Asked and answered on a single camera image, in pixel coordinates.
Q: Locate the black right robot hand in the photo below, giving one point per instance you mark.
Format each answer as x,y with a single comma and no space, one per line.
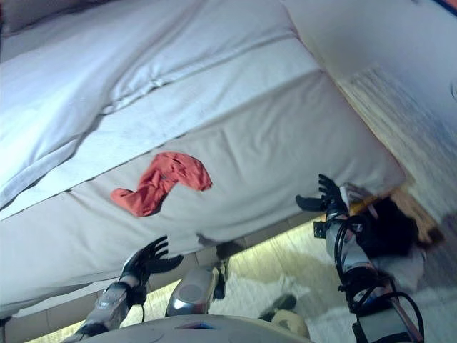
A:
332,200

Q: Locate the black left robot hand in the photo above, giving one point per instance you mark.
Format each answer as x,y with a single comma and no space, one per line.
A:
150,261

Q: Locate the black garment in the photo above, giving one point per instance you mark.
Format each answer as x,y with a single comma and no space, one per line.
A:
389,228

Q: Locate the orange garment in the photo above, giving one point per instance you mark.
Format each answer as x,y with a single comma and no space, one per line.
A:
160,186

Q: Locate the white garment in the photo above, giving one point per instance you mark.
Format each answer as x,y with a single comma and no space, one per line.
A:
414,268

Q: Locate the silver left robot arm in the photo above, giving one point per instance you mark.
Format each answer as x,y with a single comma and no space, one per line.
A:
107,303

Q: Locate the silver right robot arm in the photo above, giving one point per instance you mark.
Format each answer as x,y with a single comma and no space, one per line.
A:
357,271

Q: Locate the large grey bed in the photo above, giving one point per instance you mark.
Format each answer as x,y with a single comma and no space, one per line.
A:
285,143

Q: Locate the brown wicker basket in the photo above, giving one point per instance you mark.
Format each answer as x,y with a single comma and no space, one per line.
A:
425,221

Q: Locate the white textured bed sheet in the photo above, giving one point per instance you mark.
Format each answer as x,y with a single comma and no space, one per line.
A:
214,89

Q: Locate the grey robot torso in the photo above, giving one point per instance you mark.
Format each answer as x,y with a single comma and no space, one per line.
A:
196,330

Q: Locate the grey streaked rug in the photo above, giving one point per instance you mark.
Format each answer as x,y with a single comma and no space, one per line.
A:
400,107

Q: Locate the silver right robot leg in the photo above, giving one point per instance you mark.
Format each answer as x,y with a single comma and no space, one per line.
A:
285,314

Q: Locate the white duvet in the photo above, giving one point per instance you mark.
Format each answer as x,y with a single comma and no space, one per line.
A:
107,53

